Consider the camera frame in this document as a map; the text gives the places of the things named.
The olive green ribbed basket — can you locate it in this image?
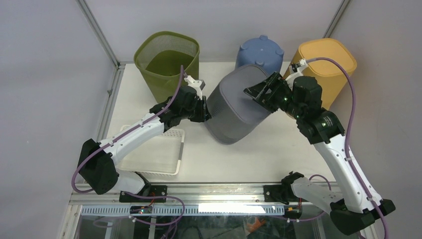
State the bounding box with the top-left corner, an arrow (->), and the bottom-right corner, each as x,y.
133,31 -> 200,103

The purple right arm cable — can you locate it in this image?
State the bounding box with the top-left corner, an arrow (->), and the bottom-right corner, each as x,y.
305,57 -> 391,239

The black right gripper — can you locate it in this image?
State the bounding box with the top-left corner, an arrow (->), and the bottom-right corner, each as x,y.
243,72 -> 304,120

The white slotted cable duct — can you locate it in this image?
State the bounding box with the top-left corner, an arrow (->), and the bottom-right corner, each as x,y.
81,203 -> 285,217

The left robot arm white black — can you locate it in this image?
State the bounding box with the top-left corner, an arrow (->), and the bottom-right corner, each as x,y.
72,85 -> 211,202

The aluminium frame rail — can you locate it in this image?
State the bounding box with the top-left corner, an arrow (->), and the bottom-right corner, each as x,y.
69,182 -> 281,205

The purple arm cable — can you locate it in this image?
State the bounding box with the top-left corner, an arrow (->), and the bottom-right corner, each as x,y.
305,57 -> 391,239
71,65 -> 187,194

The blue plastic bucket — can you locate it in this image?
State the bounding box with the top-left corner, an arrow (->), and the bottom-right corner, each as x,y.
235,35 -> 285,75

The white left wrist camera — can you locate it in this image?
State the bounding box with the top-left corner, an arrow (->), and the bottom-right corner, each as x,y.
184,74 -> 206,99

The white perforated plastic tray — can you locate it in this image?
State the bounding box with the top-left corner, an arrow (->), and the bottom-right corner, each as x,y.
117,128 -> 185,177

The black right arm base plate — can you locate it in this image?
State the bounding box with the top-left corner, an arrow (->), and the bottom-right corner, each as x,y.
263,184 -> 299,204

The yellow ribbed basket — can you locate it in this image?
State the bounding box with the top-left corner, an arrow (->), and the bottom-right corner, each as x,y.
290,38 -> 357,110

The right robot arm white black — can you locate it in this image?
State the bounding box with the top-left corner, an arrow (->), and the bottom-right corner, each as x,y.
244,73 -> 396,236

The dark grey basket liner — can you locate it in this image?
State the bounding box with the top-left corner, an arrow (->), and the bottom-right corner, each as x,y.
205,64 -> 271,145

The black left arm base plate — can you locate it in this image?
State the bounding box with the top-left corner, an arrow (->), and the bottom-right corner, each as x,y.
118,185 -> 168,203

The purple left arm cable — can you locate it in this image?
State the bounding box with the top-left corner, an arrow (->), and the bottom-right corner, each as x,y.
71,65 -> 187,194

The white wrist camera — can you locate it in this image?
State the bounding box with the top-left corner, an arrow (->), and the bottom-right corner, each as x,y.
184,74 -> 206,99
286,59 -> 308,90

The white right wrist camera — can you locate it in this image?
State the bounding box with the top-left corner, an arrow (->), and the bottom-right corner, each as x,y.
286,59 -> 308,90

